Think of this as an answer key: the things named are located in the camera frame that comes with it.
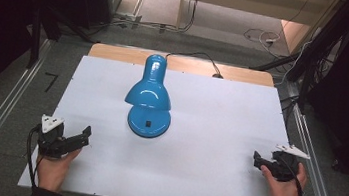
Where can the blue desk lamp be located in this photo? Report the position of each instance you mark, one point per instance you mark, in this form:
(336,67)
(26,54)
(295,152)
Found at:
(149,95)

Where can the black metal stand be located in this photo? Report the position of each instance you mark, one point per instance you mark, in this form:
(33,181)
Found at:
(37,37)
(311,61)

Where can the person's left hand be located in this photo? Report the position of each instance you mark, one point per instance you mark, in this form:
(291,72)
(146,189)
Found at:
(52,170)

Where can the grey power strip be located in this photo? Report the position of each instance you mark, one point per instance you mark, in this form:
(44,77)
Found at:
(126,17)

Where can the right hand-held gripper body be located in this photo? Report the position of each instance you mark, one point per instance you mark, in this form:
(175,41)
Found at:
(285,165)

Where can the person's right hand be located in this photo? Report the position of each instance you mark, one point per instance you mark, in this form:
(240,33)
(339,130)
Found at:
(285,192)

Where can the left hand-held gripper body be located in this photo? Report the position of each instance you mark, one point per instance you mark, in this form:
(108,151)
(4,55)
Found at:
(52,136)

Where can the white table cover sheet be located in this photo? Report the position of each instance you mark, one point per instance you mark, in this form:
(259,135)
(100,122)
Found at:
(212,133)

